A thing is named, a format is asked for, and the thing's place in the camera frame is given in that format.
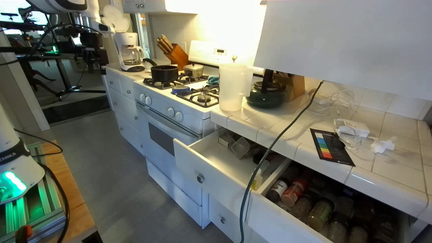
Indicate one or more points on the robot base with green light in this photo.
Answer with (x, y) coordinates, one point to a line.
(18, 171)

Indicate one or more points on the white upper left drawer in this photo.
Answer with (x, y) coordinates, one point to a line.
(225, 174)

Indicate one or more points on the silver drawer knob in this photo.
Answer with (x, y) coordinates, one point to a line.
(199, 178)

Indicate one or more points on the white lower drawer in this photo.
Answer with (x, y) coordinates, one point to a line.
(224, 220)

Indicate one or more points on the white spice drawer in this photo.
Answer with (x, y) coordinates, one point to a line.
(325, 212)

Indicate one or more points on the translucent plastic pitcher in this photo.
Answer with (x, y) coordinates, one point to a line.
(234, 81)

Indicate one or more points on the white gas stove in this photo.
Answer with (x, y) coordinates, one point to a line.
(164, 114)

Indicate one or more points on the small lidded pot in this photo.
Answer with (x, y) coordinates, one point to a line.
(193, 70)

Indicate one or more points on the dark green bowl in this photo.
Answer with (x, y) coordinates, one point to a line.
(265, 93)

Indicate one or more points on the black saucepan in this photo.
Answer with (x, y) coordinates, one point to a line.
(163, 72)

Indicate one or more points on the wooden knife block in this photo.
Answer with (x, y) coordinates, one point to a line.
(172, 51)

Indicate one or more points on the red lid spice jar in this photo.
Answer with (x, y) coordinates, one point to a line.
(292, 191)

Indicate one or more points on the white coffee maker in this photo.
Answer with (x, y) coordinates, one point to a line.
(128, 51)

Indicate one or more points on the colour checker card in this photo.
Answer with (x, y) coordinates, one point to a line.
(329, 147)

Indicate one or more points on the clear plastic bag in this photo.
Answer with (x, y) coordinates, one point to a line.
(359, 140)

